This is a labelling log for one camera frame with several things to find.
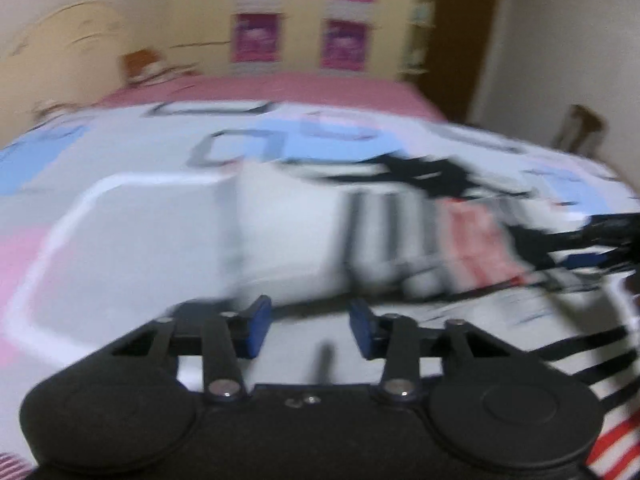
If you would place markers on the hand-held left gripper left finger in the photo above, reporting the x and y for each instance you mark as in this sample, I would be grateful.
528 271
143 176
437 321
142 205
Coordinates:
257 327

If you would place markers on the brown wooden chair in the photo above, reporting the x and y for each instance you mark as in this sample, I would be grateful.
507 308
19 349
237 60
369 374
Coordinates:
580 127

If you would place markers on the cream curved headboard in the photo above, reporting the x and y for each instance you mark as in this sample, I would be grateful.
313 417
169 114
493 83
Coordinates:
45 60

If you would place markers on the cream wardrobe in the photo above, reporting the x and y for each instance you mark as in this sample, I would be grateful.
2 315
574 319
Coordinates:
305 10

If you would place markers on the orange patterned pillow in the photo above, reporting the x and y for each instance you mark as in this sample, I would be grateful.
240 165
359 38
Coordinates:
142 65

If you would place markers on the pink bed sheet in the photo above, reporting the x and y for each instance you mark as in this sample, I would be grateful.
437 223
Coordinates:
300 90

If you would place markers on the black red striped white garment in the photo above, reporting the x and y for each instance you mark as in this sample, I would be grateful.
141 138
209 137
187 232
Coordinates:
280 230

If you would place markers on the brown wooden door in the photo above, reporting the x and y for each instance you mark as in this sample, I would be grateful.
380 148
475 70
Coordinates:
462 35

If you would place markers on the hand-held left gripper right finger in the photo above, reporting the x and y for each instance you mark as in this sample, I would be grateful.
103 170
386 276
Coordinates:
362 330

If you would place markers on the printed blanket with squares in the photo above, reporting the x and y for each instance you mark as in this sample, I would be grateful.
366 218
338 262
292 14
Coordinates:
125 260

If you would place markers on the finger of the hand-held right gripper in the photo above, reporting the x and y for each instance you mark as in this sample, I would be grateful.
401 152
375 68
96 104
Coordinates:
612 240

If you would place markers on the white patterned pillow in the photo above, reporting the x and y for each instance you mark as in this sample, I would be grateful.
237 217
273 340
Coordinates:
52 109

